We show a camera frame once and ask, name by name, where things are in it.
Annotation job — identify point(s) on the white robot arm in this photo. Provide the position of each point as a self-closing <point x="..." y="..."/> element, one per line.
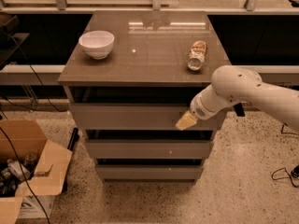
<point x="231" y="85"/>

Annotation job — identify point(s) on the white ceramic bowl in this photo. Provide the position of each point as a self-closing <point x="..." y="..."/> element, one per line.
<point x="97" y="44"/>

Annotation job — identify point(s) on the grey drawer cabinet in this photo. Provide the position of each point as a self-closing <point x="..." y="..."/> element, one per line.
<point x="147" y="66"/>

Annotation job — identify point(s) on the bottles inside cardboard box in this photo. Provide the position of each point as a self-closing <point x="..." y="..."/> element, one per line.
<point x="16" y="172"/>

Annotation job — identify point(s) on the grey middle drawer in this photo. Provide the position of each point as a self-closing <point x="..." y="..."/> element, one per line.
<point x="149" y="150"/>

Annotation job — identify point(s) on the black bar on floor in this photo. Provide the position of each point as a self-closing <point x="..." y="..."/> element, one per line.
<point x="71" y="144"/>

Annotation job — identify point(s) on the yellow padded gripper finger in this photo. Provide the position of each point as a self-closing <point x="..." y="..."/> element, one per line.
<point x="186" y="121"/>

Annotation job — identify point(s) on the grey top drawer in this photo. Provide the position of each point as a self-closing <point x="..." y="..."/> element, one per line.
<point x="126" y="117"/>

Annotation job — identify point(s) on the grey drawer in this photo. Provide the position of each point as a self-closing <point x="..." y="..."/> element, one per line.
<point x="112" y="172"/>
<point x="149" y="150"/>
<point x="126" y="117"/>

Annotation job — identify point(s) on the open cardboard box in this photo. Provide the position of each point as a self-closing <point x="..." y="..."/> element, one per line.
<point x="34" y="198"/>

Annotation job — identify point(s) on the lying glass jar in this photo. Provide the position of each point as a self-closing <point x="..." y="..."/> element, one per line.
<point x="197" y="55"/>

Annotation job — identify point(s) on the grey bottom drawer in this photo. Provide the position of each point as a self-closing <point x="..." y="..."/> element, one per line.
<point x="112" y="172"/>

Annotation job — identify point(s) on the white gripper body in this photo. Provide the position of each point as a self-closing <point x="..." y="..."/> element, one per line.
<point x="199" y="108"/>

